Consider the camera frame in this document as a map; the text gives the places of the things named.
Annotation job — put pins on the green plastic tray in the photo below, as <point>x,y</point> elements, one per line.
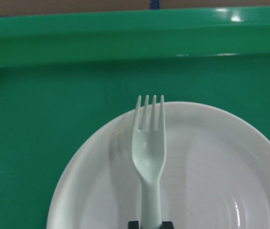
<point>63,77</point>

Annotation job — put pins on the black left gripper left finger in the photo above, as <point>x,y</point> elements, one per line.
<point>134,225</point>

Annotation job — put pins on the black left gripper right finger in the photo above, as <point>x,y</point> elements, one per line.
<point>167,225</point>

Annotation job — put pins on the white round plate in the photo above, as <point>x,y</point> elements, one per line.
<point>216,176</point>

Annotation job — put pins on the pale mint plastic fork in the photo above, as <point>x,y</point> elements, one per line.
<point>148,154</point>

